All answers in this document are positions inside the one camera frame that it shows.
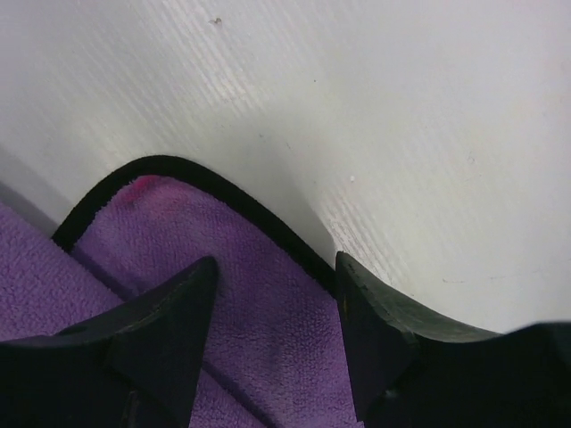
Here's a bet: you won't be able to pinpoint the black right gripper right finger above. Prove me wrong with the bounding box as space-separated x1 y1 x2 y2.
335 252 570 427

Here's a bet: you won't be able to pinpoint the purple and grey towel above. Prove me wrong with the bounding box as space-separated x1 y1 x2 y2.
1 156 357 427

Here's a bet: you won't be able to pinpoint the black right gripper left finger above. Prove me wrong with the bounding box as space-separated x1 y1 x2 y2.
1 257 219 427

